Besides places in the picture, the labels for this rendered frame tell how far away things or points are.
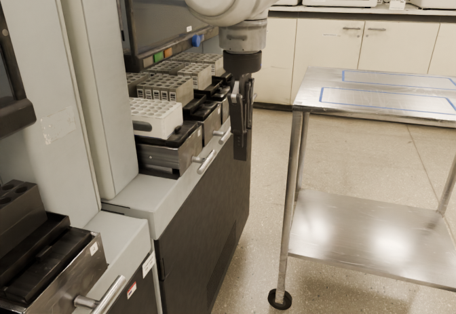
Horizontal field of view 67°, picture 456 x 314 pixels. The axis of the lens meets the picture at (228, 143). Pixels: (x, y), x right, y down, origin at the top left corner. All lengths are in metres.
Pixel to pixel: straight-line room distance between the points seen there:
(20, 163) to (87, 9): 0.25
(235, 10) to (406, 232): 1.18
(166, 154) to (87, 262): 0.30
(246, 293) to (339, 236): 0.43
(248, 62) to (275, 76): 2.43
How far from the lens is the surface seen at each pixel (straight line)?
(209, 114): 0.90
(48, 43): 0.54
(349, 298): 1.54
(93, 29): 0.62
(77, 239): 0.51
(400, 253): 1.36
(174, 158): 0.74
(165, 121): 0.73
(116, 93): 0.67
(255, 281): 1.52
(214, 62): 1.14
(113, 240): 0.62
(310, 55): 3.00
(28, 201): 0.53
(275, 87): 3.10
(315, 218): 1.41
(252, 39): 0.63
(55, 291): 0.49
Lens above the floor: 1.13
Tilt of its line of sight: 26 degrees down
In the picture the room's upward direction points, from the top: straight up
